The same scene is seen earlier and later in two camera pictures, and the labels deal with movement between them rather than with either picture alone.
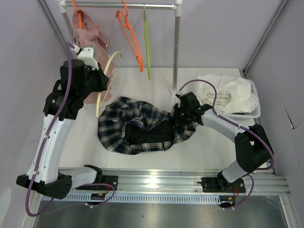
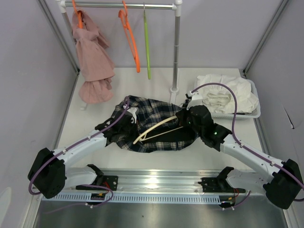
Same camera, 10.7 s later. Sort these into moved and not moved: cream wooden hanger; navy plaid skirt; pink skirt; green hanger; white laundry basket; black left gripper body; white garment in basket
Moved: cream wooden hanger; black left gripper body; navy plaid skirt
Not moved: green hanger; pink skirt; white garment in basket; white laundry basket
